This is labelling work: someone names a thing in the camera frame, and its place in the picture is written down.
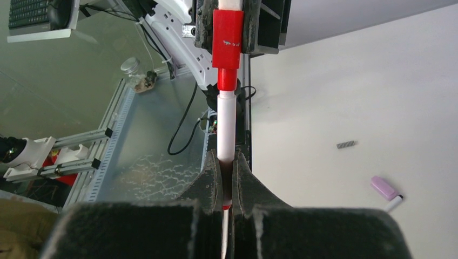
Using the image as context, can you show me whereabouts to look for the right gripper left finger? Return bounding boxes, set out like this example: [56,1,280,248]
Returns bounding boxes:
[40,150,223,258]

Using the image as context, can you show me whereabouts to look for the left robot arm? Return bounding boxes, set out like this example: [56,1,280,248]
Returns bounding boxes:
[118,0,291,91]

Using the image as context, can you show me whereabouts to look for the white pen red end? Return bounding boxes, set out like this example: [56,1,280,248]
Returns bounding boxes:
[216,1,243,258]

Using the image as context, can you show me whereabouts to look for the red pen cap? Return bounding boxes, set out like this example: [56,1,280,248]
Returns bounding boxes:
[212,9,244,91]

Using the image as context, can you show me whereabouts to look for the checkered pen cap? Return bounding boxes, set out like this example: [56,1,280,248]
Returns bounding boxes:
[336,140,358,149]

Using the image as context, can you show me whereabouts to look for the aluminium frame rails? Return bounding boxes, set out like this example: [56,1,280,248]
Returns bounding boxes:
[0,77,137,212]

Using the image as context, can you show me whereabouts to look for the thin white black-tip pen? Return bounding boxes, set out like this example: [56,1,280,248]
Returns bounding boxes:
[384,195,404,213]

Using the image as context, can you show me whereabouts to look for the left camera cable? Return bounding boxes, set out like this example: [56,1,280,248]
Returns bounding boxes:
[167,81,257,156]

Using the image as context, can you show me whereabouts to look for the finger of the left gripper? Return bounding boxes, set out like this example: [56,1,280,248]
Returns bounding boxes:
[194,0,218,50]
[241,0,291,55]

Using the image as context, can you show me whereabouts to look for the glass jar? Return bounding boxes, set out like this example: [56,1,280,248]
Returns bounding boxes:
[120,57,157,93]

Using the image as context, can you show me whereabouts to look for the keyboard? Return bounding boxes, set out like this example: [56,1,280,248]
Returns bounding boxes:
[7,0,80,43]

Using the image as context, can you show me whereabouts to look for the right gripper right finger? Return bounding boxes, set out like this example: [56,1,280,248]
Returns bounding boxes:
[232,152,412,258]

